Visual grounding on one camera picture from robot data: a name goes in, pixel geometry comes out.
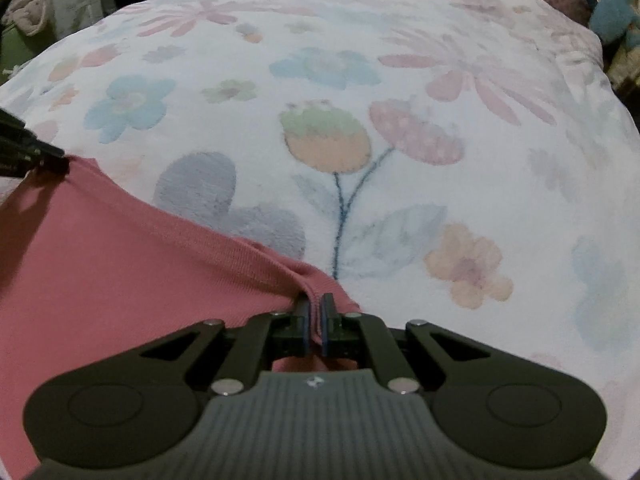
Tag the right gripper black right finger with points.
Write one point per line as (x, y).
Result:
(501, 408)

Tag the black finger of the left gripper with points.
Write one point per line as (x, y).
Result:
(21, 151)

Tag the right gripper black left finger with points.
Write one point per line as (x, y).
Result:
(128, 408)

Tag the pink ribbed small garment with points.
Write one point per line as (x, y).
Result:
(88, 271)

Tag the white floral fleece blanket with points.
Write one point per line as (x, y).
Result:
(461, 161)

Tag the blue plush toy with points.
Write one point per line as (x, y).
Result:
(613, 20)

